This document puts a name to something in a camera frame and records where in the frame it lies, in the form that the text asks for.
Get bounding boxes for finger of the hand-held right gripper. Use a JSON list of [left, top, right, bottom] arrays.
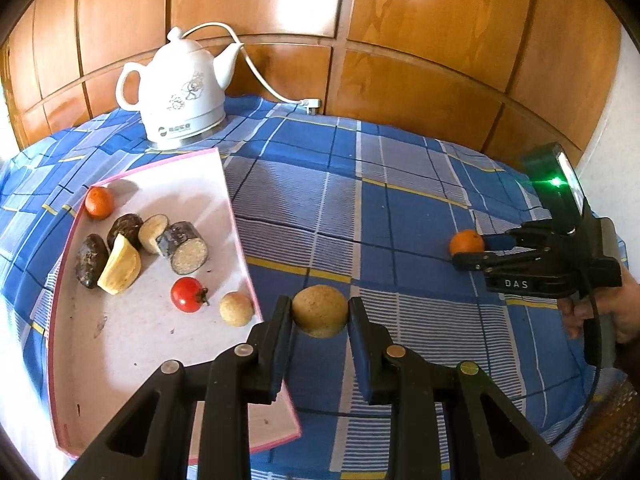
[[480, 227, 556, 253], [452, 250, 556, 272]]

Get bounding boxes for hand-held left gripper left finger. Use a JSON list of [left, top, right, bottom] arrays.
[[62, 296, 293, 480]]

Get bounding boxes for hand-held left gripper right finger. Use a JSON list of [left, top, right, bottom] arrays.
[[348, 296, 573, 480]]

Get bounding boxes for orange mandarin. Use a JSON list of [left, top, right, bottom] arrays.
[[84, 186, 116, 220], [449, 229, 486, 258]]

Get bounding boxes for tan round fruit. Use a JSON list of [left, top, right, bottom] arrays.
[[291, 285, 349, 339], [219, 291, 254, 328]]

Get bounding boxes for red tomato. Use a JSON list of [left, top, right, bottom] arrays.
[[170, 277, 210, 314]]

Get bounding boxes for white tray with pink rim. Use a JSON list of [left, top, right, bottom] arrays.
[[46, 147, 302, 458]]

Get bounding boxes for large bark-covered log piece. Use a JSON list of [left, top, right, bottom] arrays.
[[156, 221, 209, 276]]

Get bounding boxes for small yellow white piece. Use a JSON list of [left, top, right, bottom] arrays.
[[137, 214, 171, 256]]

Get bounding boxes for person's right hand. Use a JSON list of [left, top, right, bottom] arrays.
[[556, 266, 640, 346]]

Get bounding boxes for blue checked blanket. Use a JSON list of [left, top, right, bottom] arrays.
[[0, 95, 628, 480]]

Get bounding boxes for brown woven seat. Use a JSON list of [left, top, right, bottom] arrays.
[[565, 380, 640, 471]]

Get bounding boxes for wooden wardrobe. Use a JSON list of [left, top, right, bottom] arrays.
[[0, 0, 623, 166]]

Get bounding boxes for white ceramic electric kettle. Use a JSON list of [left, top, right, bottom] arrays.
[[116, 26, 243, 151]]

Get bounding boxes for white kettle power cord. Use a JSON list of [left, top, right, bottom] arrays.
[[180, 22, 323, 113]]

